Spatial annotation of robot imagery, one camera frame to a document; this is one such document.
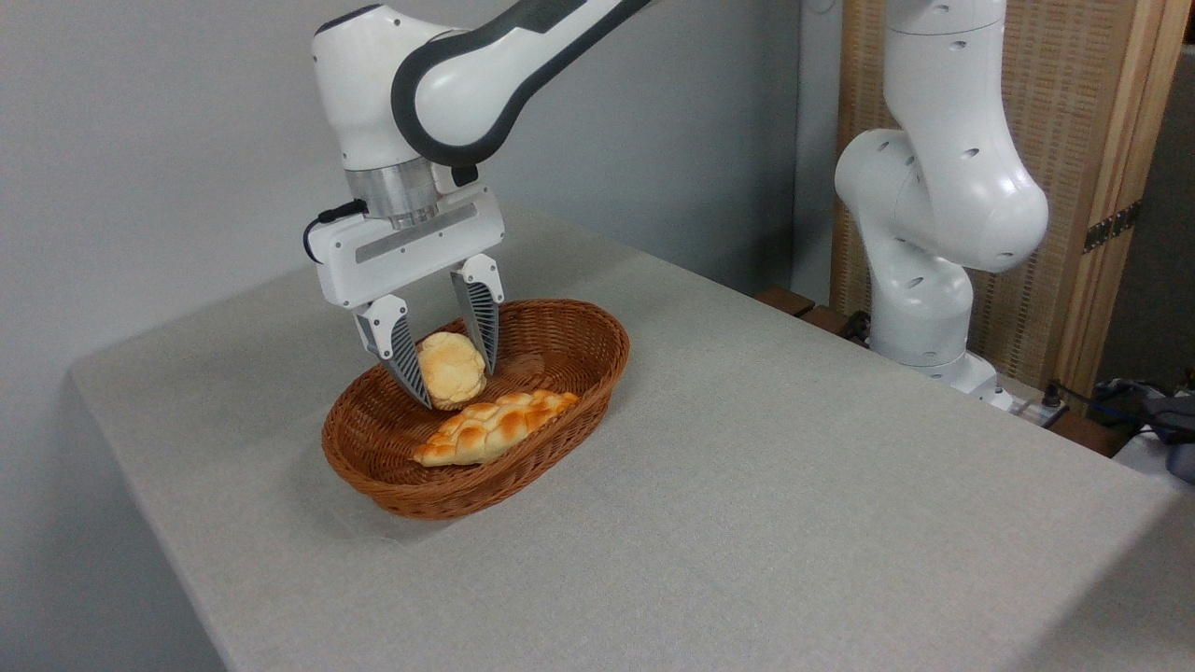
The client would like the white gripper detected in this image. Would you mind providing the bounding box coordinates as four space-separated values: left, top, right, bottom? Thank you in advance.
306 183 506 410

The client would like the round pale bread bun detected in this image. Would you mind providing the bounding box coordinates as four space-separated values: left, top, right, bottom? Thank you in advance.
416 331 488 410

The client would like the braided golden bread loaf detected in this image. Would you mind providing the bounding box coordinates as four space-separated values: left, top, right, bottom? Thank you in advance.
412 389 581 468

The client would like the brown wicker basket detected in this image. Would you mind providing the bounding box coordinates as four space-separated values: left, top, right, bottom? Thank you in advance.
321 299 631 521

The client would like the brown wooden base board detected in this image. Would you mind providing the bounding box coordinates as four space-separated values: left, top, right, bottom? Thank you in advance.
754 287 1132 458

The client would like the grey tablecloth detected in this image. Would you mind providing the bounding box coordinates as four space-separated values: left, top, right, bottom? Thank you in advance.
70 201 1195 672

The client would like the white power strip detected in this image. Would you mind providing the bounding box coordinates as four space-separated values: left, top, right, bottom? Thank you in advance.
1001 394 1071 430

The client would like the wooden rattan folding screen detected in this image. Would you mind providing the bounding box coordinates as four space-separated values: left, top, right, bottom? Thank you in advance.
831 0 1195 402

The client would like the dark metal screen hinge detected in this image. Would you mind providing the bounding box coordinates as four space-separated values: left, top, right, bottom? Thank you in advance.
1083 201 1142 255

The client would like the dark blue cloth bundle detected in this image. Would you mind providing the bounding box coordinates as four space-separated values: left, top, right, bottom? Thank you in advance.
1097 377 1195 483

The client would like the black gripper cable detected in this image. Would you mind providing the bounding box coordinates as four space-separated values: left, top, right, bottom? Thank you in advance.
302 198 370 264

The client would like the black power cable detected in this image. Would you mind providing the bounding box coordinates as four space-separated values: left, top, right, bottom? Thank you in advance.
1042 379 1195 441

